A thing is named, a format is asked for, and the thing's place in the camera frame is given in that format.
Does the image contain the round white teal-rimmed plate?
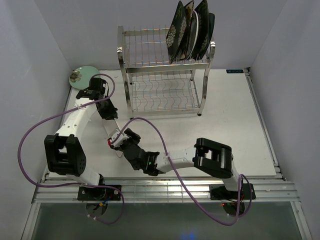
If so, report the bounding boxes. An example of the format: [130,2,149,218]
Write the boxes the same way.
[185,10,199,60]

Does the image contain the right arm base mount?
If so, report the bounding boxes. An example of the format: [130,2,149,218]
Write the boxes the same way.
[209,183,256,202]

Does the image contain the teal square plate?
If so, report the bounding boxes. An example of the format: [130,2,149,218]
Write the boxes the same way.
[207,12,216,47]

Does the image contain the white rectangular plate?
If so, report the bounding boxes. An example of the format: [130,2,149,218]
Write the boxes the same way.
[102,119,124,148]

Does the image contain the cream floral square plate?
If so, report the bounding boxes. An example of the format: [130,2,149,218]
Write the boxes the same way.
[184,0,195,60]

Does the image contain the mint green round plate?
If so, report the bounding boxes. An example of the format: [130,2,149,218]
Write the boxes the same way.
[69,66,100,90]

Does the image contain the blue table label sticker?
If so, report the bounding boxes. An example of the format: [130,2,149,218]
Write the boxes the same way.
[226,69,244,74]

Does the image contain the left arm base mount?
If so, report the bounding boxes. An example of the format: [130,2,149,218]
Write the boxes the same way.
[77,184,122,202]

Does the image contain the aluminium table edge rail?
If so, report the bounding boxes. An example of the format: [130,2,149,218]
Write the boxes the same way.
[32,179,300,203]

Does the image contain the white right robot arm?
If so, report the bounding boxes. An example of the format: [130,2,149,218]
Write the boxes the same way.
[109,128,244,199]

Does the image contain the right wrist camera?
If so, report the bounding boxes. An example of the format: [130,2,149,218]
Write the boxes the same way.
[107,128,129,149]

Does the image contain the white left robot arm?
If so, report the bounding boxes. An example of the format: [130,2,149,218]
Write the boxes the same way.
[44,73,118,200]

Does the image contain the black floral plate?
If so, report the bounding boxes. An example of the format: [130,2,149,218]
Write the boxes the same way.
[166,0,187,64]
[192,0,209,60]

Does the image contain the stainless steel dish rack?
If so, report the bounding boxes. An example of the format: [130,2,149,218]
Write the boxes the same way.
[117,26,216,119]

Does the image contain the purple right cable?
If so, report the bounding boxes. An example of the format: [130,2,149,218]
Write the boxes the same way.
[112,116,253,226]

